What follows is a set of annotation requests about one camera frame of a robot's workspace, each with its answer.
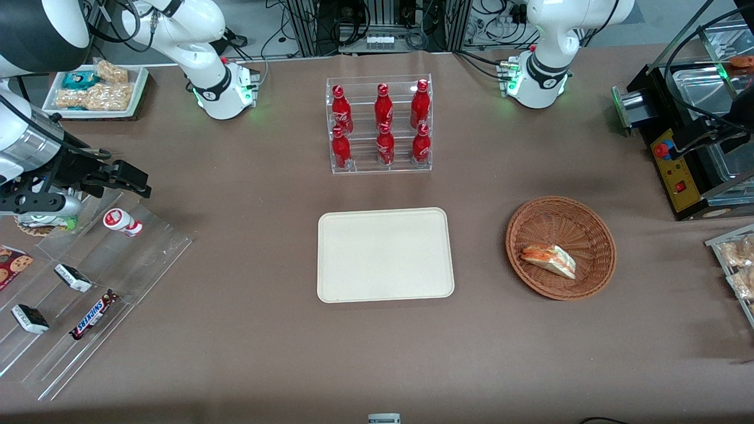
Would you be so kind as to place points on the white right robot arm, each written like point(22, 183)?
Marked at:
point(207, 88)

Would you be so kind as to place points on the black white snack bar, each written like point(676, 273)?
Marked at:
point(73, 278)
point(29, 318)

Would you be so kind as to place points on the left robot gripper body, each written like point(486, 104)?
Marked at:
point(741, 110)

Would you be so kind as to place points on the clear bagged pastry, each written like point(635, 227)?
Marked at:
point(739, 253)
point(743, 284)

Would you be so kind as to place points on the large rice cracker bag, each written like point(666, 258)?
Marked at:
point(106, 97)

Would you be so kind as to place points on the small rice cracker bag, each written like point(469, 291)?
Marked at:
point(112, 72)

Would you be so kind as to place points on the aluminium equipment rack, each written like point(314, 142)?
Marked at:
point(330, 23)

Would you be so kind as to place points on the black food warmer machine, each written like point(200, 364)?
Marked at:
point(683, 182)

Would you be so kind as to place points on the clear acrylic bottle rack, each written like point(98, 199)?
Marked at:
point(380, 166)

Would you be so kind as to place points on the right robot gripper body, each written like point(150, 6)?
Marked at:
point(70, 168)

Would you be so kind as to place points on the white printed label tag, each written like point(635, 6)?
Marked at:
point(384, 418)

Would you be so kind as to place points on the white rectangular snack tray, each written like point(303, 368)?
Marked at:
point(138, 88)

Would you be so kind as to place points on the white green drink bottle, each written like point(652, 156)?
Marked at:
point(59, 222)

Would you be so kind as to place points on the clear acrylic stepped display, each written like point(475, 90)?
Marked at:
point(135, 265)

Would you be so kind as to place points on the grey tray of pastry bags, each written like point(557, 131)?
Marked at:
point(716, 244)

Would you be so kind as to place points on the teal snack packet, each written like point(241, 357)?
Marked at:
point(79, 79)

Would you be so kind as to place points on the white red yogurt bottle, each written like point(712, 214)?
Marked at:
point(121, 221)

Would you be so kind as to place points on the snickers chocolate bar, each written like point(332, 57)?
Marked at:
point(93, 315)

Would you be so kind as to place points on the cream plastic serving tray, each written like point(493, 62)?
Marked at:
point(386, 256)

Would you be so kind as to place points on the red cola bottle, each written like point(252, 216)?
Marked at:
point(340, 109)
point(385, 147)
point(420, 146)
point(383, 106)
point(420, 105)
point(340, 150)

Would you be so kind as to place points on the triangle sandwich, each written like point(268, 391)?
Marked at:
point(551, 259)

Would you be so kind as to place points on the brown wicker basket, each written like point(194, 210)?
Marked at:
point(565, 221)

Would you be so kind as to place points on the orange food in warmer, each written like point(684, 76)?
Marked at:
point(743, 60)

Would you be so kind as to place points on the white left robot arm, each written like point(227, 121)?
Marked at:
point(545, 65)

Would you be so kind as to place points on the chocolate chip cookie package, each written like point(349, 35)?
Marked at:
point(13, 268)

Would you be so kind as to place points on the white power strip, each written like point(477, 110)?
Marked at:
point(380, 42)

